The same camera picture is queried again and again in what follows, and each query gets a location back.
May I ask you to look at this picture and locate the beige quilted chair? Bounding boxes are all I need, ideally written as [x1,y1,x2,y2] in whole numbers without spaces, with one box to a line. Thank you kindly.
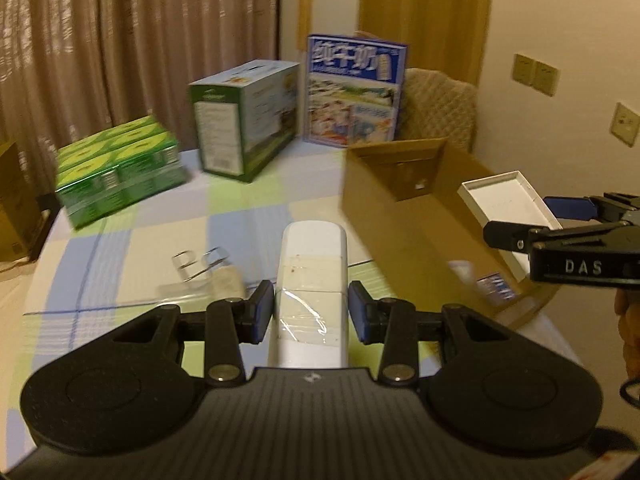
[397,67,478,153]

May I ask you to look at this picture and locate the blue milk carton box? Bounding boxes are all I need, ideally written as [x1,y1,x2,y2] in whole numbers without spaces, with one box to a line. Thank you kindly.
[301,34,410,150]

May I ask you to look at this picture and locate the beige wall socket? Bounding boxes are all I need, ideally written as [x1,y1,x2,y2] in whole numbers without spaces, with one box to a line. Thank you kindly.
[532,59,560,97]
[611,101,640,147]
[512,52,537,86]

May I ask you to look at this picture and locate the brown cardboard box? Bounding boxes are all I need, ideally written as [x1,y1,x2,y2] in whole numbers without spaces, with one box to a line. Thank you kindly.
[341,137,556,318]

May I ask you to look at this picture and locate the blue label tissue pack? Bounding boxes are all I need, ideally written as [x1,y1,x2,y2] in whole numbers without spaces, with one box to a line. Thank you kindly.
[447,259,517,306]

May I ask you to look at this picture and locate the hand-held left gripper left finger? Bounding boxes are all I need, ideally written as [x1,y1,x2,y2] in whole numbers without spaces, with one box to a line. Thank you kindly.
[112,280,276,388]

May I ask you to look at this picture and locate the flattened brown cardboard cartons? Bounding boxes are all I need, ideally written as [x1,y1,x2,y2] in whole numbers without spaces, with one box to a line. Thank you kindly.
[0,140,46,263]

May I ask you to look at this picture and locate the long white plastic device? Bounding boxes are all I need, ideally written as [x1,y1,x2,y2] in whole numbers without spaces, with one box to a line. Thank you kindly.
[267,221,349,368]

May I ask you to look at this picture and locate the wooden door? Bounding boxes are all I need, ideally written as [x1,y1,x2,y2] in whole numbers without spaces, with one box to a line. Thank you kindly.
[357,0,496,86]

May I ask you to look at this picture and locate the brown patterned curtain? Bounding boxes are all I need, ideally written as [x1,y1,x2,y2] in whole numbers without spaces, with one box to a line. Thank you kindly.
[0,0,281,151]

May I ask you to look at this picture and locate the shallow white tray box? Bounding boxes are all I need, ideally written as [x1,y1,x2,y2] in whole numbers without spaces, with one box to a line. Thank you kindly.
[457,171,563,281]

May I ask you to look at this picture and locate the green shrink-wrapped carton pack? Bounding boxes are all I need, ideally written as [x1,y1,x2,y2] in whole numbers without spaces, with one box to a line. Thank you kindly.
[54,115,190,231]

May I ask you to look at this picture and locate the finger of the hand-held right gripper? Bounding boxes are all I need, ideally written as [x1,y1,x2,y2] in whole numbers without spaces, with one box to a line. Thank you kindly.
[542,191,640,226]
[482,219,562,255]

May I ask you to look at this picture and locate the person's right hand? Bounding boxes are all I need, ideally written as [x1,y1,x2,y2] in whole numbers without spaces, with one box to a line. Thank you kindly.
[616,287,640,383]

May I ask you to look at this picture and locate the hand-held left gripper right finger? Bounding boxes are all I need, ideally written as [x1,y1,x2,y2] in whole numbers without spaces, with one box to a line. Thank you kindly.
[348,280,511,388]

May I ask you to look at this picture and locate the checked tablecloth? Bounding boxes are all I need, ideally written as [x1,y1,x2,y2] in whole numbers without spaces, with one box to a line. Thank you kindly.
[22,147,586,376]

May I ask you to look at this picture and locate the green milk carton box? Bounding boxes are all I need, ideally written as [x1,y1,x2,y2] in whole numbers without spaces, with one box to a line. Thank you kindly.
[187,60,301,184]

